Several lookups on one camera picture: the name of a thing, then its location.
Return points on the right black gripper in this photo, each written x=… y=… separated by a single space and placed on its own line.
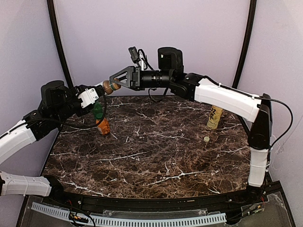
x=136 y=78

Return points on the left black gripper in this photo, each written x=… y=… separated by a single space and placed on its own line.
x=99 y=90

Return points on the brown coffee bottle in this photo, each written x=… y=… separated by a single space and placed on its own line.
x=108 y=86

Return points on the yellow tea bottle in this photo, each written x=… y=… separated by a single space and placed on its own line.
x=214 y=117

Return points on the pale yellow bottle cap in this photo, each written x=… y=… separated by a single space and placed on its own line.
x=206 y=139

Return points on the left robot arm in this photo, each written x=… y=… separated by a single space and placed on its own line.
x=57 y=105

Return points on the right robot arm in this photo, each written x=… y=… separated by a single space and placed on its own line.
x=194 y=87

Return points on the green plastic bottle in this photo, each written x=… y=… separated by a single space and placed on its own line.
x=97 y=111

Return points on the orange juice bottle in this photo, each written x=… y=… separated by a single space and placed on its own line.
x=103 y=126

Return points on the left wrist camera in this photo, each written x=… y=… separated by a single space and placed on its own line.
x=88 y=97

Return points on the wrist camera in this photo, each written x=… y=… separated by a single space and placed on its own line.
x=88 y=97
x=138 y=57

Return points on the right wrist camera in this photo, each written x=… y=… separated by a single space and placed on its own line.
x=138 y=57

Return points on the left black frame post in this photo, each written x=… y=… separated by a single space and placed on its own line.
x=58 y=42

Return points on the black frame post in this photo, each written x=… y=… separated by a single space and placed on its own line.
x=246 y=42
x=58 y=42

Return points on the black front rail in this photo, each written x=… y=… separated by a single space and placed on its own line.
x=230 y=202

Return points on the white cable tray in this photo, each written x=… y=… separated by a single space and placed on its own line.
x=110 y=218

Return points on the right black frame post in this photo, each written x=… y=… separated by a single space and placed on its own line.
x=246 y=42

